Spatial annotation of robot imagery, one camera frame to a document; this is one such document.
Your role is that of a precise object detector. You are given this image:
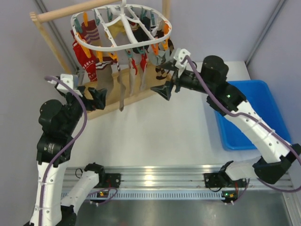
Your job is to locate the mustard yellow sock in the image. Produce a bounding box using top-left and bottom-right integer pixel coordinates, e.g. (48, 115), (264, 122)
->
(107, 21), (126, 38)

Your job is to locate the brown argyle sock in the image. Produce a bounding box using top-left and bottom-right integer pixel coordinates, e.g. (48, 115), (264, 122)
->
(155, 39), (174, 80)

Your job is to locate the dark navy santa sock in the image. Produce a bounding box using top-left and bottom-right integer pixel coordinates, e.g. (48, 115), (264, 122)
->
(129, 17), (151, 42)

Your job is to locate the grey blue sock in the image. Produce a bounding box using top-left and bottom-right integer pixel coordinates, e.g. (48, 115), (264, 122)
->
(147, 48), (171, 66)

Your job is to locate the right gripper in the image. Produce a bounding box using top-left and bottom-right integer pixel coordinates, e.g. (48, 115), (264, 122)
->
(151, 61), (214, 100)

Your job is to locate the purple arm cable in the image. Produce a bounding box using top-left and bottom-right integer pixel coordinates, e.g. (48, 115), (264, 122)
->
(39, 75), (118, 226)
(185, 56), (301, 204)

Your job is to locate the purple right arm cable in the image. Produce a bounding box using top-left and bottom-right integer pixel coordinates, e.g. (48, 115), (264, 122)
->
(185, 56), (301, 204)

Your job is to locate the red patterned sock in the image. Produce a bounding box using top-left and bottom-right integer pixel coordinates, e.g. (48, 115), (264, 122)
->
(72, 40), (97, 81)

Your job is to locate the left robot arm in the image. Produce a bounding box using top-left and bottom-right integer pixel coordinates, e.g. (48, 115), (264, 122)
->
(26, 86), (107, 226)

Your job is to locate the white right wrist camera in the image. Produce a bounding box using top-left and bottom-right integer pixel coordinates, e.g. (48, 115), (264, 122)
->
(173, 48), (191, 78)

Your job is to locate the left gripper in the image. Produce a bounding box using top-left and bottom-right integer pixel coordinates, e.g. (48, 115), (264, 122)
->
(62, 85), (107, 133)

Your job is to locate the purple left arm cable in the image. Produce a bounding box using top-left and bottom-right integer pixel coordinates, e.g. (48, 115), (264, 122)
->
(39, 75), (118, 226)

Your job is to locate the beige striped sock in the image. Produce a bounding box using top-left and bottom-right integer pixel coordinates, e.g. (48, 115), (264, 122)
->
(116, 61), (126, 112)
(95, 56), (115, 98)

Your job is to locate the wooden hanger rack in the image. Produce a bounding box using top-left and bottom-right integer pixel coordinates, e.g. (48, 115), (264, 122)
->
(30, 0), (174, 119)

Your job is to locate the aluminium mounting rail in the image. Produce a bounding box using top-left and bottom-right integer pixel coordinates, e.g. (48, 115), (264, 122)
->
(61, 164), (294, 201)

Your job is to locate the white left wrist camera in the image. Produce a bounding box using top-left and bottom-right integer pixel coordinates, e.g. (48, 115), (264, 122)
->
(45, 73), (79, 92)

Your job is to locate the blue plastic bin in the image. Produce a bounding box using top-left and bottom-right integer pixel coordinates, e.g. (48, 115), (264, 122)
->
(215, 80), (292, 151)

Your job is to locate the red reindeer sock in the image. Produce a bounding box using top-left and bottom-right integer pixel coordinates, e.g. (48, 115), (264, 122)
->
(140, 53), (148, 91)
(128, 57), (138, 96)

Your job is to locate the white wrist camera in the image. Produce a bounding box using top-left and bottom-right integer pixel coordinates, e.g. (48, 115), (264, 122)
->
(173, 48), (191, 78)
(45, 73), (79, 92)

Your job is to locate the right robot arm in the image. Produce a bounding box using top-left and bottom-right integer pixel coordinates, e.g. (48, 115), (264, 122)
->
(151, 55), (301, 192)

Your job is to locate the white oval clip hanger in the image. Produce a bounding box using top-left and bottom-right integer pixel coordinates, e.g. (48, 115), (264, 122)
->
(71, 0), (172, 53)

